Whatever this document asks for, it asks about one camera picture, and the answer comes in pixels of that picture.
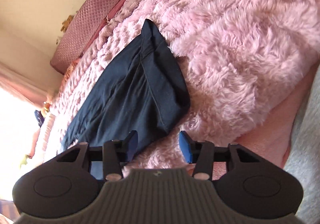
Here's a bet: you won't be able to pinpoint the pink fluffy blanket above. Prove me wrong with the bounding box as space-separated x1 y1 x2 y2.
32 0 319 168

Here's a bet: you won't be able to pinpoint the mauve quilted headboard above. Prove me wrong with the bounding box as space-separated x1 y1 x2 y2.
50 0 125 74

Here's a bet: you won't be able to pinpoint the pink window curtain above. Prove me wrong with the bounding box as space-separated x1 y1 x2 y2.
1 62 61 108

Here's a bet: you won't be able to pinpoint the dark navy pants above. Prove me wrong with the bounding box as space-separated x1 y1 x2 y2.
60 18 191 181

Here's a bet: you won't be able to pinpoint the small brown teddy bear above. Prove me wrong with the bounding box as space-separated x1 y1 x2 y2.
60 15 74 32

